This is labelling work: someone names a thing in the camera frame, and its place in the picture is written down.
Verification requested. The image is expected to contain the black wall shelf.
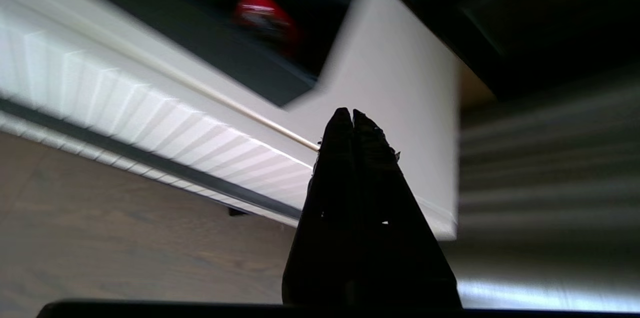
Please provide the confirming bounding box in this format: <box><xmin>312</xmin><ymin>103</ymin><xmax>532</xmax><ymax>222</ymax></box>
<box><xmin>450</xmin><ymin>0</ymin><xmax>640</xmax><ymax>103</ymax></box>

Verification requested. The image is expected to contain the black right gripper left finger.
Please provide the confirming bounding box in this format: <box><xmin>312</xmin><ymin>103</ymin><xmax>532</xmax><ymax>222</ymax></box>
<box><xmin>281</xmin><ymin>107</ymin><xmax>362</xmax><ymax>306</ymax></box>

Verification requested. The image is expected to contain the black compartment organizer box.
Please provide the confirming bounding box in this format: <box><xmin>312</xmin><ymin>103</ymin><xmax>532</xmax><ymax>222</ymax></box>
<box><xmin>94</xmin><ymin>0</ymin><xmax>367</xmax><ymax>108</ymax></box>

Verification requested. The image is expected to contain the red coffee packet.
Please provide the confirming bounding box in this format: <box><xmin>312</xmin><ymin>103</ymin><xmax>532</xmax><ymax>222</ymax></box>
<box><xmin>231</xmin><ymin>0</ymin><xmax>302</xmax><ymax>58</ymax></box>

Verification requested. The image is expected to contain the cream TV cabinet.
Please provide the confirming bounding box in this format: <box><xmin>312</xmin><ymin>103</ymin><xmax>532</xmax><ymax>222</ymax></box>
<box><xmin>0</xmin><ymin>0</ymin><xmax>461</xmax><ymax>242</ymax></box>

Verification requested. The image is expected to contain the grey pouf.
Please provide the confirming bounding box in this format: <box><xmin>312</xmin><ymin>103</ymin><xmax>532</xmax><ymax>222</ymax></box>
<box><xmin>457</xmin><ymin>278</ymin><xmax>640</xmax><ymax>312</ymax></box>

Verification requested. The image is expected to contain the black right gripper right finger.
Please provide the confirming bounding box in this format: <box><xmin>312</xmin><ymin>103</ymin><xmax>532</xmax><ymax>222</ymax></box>
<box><xmin>352</xmin><ymin>109</ymin><xmax>463</xmax><ymax>309</ymax></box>

